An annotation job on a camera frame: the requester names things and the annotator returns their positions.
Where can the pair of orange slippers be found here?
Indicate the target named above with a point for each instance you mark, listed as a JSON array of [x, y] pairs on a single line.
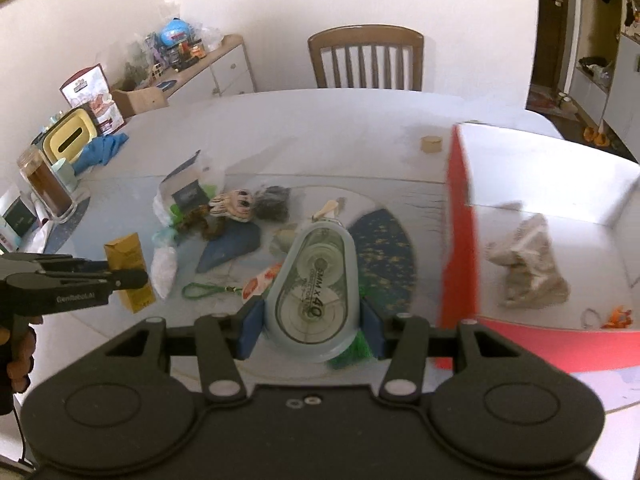
[[597, 137]]

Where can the white and wood sideboard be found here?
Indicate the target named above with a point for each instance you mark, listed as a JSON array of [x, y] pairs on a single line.
[[230, 70]]

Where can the mint green cup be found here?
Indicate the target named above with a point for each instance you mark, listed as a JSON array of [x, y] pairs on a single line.
[[66, 172]]

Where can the gold-speckled blue fan-shaped mat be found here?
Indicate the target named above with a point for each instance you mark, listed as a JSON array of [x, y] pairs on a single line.
[[387, 252]]

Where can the clear plastic bag with cards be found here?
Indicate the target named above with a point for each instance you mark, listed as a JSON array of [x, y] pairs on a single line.
[[187, 187]]

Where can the striped plush toy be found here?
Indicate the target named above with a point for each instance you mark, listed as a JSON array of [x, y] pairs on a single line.
[[232, 205]]

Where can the orange toy figure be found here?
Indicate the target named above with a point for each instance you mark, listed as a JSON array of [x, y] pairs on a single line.
[[619, 317]]

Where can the small white plastic bag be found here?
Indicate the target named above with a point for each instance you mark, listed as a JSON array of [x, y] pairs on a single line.
[[165, 267]]

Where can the crumpled beige cloth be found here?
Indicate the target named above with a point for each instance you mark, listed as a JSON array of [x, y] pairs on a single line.
[[530, 265]]

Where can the dark wooden door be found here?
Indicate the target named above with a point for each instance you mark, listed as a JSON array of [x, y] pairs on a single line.
[[555, 35]]

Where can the light blue correction tape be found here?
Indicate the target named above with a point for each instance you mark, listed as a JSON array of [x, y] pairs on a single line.
[[312, 290]]

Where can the pair of beige slippers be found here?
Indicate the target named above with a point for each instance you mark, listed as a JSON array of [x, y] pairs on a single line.
[[566, 101]]

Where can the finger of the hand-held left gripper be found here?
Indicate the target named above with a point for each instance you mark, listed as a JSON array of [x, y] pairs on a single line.
[[130, 279], [75, 265]]

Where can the dark green box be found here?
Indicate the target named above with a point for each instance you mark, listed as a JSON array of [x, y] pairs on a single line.
[[17, 217]]

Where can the blue cloth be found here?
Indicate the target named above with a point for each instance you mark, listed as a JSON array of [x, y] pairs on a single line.
[[102, 151]]

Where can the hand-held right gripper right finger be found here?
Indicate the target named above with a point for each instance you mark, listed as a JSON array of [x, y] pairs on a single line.
[[372, 330]]

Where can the yellow tissue box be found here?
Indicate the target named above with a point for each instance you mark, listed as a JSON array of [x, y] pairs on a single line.
[[67, 137]]

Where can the wooden stick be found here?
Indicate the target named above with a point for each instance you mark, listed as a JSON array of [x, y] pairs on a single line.
[[325, 208]]

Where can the white shoe cabinet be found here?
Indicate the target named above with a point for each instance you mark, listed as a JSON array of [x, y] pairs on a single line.
[[622, 90]]

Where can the red printed carton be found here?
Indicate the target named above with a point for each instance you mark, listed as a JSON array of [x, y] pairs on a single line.
[[92, 92]]

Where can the red and white cardboard box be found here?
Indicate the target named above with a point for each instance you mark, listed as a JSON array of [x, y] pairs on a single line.
[[525, 175]]

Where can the brown cardboard box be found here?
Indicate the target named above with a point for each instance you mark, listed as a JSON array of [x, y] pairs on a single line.
[[140, 101]]

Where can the glass jar with brown contents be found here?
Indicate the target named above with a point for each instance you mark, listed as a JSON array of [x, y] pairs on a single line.
[[46, 187]]

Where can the round wooden cap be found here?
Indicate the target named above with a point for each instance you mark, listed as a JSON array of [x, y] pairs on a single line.
[[431, 143]]

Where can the dark mesh pouch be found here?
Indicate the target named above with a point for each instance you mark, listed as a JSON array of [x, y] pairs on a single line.
[[272, 202]]

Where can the pile of small toys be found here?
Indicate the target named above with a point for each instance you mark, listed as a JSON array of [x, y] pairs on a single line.
[[150, 60]]

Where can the person's left hand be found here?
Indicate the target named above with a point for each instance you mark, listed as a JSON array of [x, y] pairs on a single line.
[[22, 360]]

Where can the wooden slat-back chair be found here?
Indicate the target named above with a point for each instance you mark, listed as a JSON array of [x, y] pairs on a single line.
[[365, 35]]

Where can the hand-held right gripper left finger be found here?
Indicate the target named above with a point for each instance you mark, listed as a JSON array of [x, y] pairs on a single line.
[[251, 327]]

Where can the yellow carton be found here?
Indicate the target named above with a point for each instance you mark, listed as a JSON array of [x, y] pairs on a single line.
[[129, 272]]

